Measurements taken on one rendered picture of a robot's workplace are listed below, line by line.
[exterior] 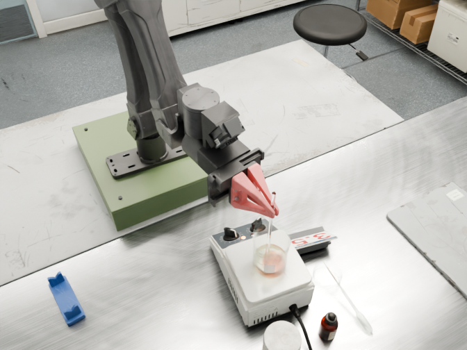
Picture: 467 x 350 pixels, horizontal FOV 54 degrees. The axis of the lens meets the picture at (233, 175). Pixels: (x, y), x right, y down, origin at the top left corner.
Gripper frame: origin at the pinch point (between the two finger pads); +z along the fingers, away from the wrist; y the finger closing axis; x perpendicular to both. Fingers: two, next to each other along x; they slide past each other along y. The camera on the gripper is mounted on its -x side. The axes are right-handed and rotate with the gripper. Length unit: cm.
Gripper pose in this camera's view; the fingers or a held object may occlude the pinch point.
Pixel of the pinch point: (272, 210)
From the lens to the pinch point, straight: 67.3
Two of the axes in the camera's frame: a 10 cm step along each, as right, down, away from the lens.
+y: 7.8, -4.5, 4.3
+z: 6.2, 5.8, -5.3
